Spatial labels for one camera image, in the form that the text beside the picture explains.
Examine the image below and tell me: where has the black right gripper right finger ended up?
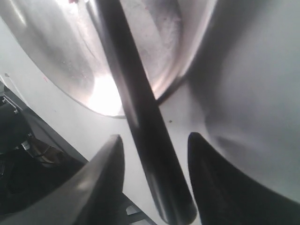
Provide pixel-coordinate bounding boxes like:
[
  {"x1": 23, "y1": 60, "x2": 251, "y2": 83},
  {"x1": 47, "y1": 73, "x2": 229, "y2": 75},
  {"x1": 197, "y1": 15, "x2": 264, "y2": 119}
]
[{"x1": 187, "y1": 132, "x2": 300, "y2": 225}]

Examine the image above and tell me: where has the round steel plate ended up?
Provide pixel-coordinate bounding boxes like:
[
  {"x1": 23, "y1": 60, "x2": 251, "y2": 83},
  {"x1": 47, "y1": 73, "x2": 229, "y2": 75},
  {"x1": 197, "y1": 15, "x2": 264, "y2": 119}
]
[{"x1": 0, "y1": 0, "x2": 217, "y2": 118}]

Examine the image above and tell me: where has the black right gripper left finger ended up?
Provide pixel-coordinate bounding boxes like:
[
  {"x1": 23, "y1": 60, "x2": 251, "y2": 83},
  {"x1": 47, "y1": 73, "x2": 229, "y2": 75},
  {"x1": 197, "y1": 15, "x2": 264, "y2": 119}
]
[{"x1": 0, "y1": 135, "x2": 124, "y2": 225}]

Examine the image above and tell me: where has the black knife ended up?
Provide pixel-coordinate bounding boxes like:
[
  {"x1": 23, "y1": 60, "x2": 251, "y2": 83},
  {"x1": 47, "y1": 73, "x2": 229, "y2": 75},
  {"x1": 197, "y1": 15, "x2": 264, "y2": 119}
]
[{"x1": 86, "y1": 0, "x2": 197, "y2": 225}]

